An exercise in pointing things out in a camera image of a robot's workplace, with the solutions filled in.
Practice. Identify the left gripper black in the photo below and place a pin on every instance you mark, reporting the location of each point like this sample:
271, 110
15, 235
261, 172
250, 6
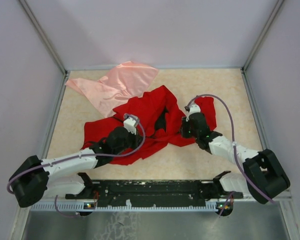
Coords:
137, 140

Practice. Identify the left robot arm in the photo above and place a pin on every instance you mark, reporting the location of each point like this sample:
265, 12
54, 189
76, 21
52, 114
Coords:
29, 183

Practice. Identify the pink satin cloth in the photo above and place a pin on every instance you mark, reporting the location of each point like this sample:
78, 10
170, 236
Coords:
121, 83

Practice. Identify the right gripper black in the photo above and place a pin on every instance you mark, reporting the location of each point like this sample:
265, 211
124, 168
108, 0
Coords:
184, 125

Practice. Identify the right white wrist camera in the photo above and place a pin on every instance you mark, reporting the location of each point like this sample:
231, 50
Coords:
191, 109

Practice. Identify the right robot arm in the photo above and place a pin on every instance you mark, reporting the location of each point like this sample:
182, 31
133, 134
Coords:
261, 174

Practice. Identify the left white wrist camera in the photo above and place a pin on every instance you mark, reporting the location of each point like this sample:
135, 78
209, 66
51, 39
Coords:
130, 123

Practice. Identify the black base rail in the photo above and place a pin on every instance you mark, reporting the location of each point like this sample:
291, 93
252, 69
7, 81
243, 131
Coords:
165, 193

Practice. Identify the aluminium frame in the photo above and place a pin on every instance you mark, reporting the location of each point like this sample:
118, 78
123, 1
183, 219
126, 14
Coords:
289, 214

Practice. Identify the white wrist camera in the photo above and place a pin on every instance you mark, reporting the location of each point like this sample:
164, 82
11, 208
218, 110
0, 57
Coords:
191, 109
130, 123

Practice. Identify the red zip jacket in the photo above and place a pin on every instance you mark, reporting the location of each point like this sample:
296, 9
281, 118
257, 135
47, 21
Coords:
160, 116

